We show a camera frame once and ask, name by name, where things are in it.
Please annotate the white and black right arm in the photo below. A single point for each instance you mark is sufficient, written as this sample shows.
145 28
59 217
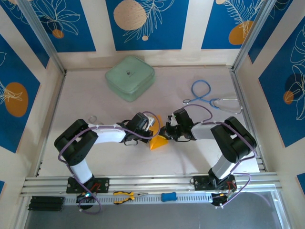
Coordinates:
224 167

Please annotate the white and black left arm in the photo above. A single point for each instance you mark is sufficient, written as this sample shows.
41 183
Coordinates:
81 171

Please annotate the blue stethoscope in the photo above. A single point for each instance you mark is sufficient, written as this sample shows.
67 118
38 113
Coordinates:
212 103

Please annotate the blue bone shaped block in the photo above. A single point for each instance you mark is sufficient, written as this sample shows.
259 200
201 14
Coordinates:
168 196

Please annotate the mint green zip case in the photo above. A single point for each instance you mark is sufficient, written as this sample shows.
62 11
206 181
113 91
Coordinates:
128 71

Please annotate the circuit board with green light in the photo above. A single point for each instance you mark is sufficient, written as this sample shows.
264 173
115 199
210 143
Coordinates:
85 196

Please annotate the grey metal panel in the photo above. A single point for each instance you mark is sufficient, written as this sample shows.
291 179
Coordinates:
152 217

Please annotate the black stacked bars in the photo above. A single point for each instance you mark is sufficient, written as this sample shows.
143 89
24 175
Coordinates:
45 204

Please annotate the long aluminium base rail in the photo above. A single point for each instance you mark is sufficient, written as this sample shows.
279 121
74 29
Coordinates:
152 182

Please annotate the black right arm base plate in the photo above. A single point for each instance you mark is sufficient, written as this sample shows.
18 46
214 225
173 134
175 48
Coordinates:
200 183

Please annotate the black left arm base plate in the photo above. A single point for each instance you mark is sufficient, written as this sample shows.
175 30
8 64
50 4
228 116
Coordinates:
104 184

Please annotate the aluminium side rail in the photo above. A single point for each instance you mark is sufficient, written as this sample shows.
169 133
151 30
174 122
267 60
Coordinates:
238 83
57 95

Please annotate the aluminium frame post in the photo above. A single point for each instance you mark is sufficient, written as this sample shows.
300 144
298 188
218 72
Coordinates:
250 35
45 40

